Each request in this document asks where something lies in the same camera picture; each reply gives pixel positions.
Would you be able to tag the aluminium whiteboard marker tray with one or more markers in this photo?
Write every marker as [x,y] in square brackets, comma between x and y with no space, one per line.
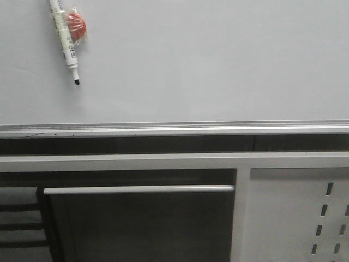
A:
[23,131]

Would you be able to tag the white whiteboard marker pen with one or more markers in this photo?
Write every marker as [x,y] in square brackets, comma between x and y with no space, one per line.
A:
[58,15]

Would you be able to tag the dark grey board panel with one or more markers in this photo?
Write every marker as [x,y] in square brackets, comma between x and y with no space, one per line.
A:
[149,223]

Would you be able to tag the white perforated metal panel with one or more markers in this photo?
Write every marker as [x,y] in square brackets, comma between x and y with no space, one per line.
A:
[297,215]

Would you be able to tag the red round magnet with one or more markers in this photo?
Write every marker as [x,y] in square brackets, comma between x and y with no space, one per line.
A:
[77,26]

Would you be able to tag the white metal frame stand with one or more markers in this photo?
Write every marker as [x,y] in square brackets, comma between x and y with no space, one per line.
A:
[242,163]

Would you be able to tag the white whiteboard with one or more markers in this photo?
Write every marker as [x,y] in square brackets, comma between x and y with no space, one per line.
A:
[177,61]

